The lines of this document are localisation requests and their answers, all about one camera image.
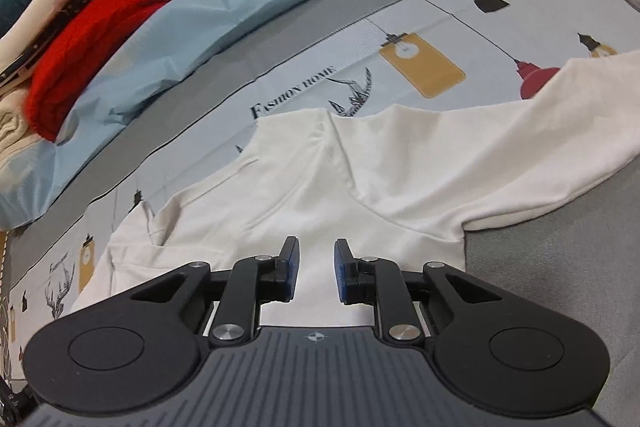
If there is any black striped garment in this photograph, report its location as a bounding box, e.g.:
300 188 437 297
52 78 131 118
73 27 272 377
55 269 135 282
0 0 109 90

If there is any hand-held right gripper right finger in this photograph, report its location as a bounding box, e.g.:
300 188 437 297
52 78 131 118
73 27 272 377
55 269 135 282
334 238 504 349

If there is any red knitted cloth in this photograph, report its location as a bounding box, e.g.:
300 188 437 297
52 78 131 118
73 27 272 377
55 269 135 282
25 0 197 142

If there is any white shirt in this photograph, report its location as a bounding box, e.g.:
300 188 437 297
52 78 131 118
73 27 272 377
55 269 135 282
70 53 640 329

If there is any light blue duvet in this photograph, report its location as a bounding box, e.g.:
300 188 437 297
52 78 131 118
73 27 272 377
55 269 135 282
0 0 493 230

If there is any grey printed bed sheet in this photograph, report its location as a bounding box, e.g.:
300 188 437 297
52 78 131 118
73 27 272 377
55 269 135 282
0 0 640 408

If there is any cream folded blanket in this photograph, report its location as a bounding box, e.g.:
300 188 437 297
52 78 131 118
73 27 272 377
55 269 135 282
0 86 42 180

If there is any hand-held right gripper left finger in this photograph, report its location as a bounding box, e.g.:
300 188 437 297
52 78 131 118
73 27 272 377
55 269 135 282
131 236 301 350

